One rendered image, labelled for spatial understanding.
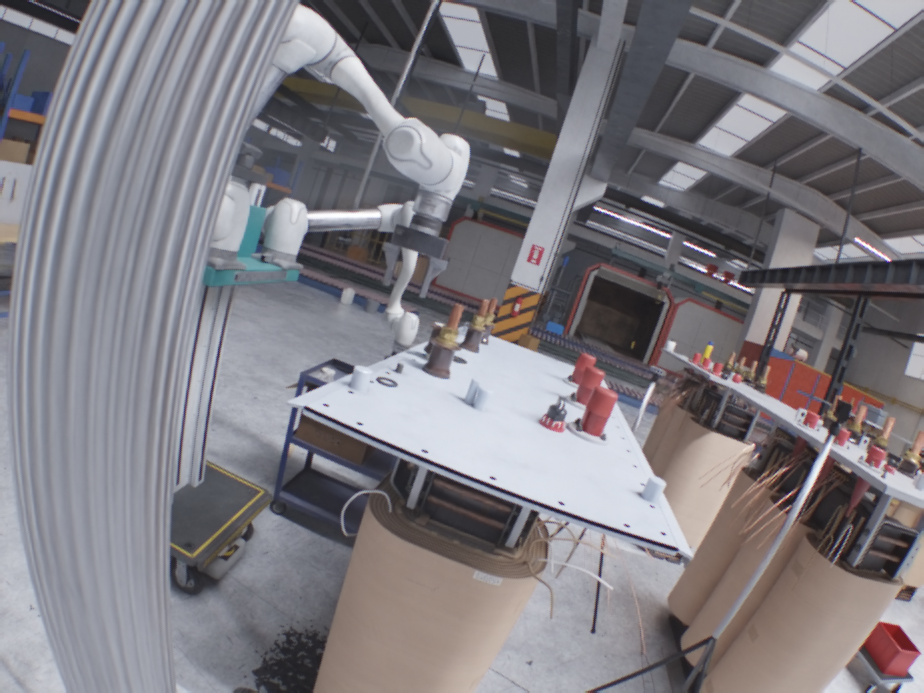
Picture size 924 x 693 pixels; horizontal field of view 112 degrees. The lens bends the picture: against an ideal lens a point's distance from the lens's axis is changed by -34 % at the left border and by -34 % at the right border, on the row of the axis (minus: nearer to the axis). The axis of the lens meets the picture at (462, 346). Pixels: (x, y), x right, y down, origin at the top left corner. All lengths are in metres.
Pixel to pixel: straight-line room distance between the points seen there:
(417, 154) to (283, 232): 1.09
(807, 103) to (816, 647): 14.54
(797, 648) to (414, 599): 1.62
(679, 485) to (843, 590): 2.04
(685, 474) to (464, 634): 2.82
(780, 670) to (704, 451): 2.00
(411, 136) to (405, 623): 1.11
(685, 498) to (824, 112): 13.49
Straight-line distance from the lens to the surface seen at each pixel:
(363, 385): 1.00
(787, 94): 15.29
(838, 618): 2.21
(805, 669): 2.34
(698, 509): 3.90
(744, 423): 3.92
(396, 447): 0.80
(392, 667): 1.37
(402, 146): 0.97
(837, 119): 16.00
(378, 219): 2.34
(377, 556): 1.15
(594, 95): 12.91
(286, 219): 1.96
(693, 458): 3.74
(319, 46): 1.37
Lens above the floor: 1.69
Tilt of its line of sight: 10 degrees down
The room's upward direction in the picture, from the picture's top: 19 degrees clockwise
